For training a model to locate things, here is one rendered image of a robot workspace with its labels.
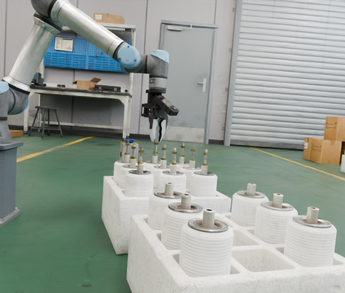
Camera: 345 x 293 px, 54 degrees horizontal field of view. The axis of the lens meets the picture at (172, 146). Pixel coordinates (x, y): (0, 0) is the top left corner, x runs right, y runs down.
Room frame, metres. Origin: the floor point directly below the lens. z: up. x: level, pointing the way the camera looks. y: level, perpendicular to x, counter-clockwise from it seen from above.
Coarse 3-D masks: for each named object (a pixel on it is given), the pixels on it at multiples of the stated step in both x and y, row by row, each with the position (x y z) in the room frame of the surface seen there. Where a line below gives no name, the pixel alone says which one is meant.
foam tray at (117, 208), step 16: (112, 176) 1.41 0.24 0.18; (112, 192) 1.17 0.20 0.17; (112, 208) 1.16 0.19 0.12; (128, 208) 1.05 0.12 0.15; (144, 208) 1.07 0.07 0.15; (208, 208) 1.14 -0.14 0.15; (224, 208) 1.16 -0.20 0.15; (112, 224) 1.14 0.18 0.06; (128, 224) 1.05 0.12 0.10; (112, 240) 1.12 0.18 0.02; (128, 240) 1.05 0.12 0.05
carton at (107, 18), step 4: (96, 16) 5.73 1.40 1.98; (100, 16) 5.73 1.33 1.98; (104, 16) 5.73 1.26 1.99; (108, 16) 5.73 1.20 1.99; (112, 16) 5.73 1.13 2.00; (116, 16) 5.73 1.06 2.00; (120, 16) 5.73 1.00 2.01; (96, 20) 5.73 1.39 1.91; (100, 20) 5.73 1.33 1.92; (104, 20) 5.73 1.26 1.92; (108, 20) 5.73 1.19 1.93; (112, 20) 5.73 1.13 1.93; (116, 20) 5.73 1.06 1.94; (120, 20) 5.73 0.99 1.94; (124, 20) 5.98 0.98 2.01
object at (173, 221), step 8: (168, 208) 0.72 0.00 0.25; (168, 216) 0.70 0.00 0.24; (176, 216) 0.69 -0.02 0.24; (184, 216) 0.68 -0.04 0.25; (192, 216) 0.69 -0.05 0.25; (200, 216) 0.69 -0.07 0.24; (168, 224) 0.70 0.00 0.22; (176, 224) 0.69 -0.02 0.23; (168, 232) 0.69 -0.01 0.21; (176, 232) 0.68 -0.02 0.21; (168, 240) 0.69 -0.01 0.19; (176, 240) 0.68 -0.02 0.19; (168, 248) 0.69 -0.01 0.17; (176, 248) 0.68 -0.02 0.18
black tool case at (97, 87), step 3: (96, 84) 5.51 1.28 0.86; (96, 87) 5.51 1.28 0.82; (99, 87) 5.51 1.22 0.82; (102, 87) 5.52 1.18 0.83; (105, 87) 5.53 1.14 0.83; (108, 87) 5.54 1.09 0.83; (111, 87) 5.55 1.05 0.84; (114, 87) 5.56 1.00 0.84; (117, 87) 5.56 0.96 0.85; (120, 87) 5.58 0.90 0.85; (96, 90) 5.50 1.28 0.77; (99, 90) 5.51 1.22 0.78; (102, 90) 5.52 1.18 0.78; (105, 90) 5.53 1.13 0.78; (108, 90) 5.54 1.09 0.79; (111, 90) 5.55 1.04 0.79; (114, 90) 5.55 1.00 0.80; (117, 90) 5.56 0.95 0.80
